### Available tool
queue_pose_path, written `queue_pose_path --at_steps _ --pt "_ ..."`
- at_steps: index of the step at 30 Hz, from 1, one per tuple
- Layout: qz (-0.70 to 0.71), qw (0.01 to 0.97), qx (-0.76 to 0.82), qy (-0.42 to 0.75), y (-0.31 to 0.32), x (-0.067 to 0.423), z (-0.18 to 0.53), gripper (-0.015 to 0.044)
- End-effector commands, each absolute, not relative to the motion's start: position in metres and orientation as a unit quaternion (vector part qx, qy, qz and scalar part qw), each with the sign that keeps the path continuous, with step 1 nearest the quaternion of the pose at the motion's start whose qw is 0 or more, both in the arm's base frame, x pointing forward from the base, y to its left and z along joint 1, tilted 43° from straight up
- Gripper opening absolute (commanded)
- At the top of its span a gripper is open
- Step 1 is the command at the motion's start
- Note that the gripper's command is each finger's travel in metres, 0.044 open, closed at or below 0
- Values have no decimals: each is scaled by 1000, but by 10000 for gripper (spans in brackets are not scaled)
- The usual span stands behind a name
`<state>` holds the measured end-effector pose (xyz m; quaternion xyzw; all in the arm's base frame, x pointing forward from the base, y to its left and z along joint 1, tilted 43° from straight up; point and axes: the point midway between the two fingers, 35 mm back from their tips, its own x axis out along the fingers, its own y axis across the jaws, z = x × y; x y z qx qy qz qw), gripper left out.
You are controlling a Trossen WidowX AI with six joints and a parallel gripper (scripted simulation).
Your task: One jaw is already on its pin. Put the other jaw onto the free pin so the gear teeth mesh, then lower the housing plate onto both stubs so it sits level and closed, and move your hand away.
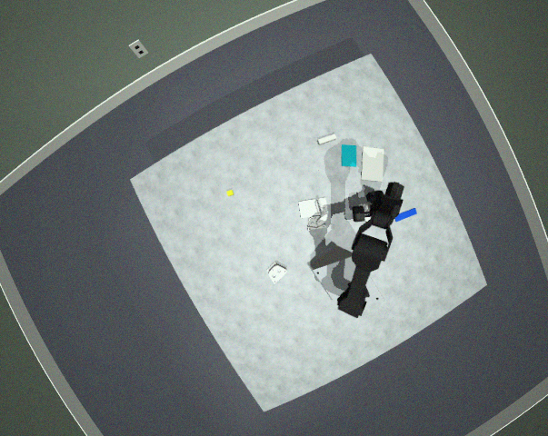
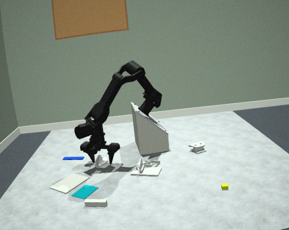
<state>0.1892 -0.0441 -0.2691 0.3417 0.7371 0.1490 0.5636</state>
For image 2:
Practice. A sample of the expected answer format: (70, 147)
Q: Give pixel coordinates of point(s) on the cyan flat plate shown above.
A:
(85, 191)

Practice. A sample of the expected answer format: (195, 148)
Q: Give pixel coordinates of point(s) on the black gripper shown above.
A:
(112, 148)

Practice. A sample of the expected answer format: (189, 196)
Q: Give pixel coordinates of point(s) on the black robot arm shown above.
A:
(100, 110)

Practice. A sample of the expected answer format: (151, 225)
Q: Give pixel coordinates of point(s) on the small yellow block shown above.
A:
(224, 186)

